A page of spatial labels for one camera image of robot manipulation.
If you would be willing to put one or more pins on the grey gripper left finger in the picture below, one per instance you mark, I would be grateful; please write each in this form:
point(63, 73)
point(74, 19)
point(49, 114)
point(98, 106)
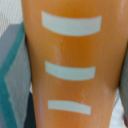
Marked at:
point(15, 77)

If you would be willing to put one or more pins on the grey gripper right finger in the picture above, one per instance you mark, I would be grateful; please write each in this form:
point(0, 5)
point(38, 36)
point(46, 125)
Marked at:
point(123, 85)

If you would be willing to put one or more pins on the orange bread loaf toy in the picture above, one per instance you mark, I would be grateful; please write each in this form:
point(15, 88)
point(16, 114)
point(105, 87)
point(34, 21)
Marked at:
point(76, 50)

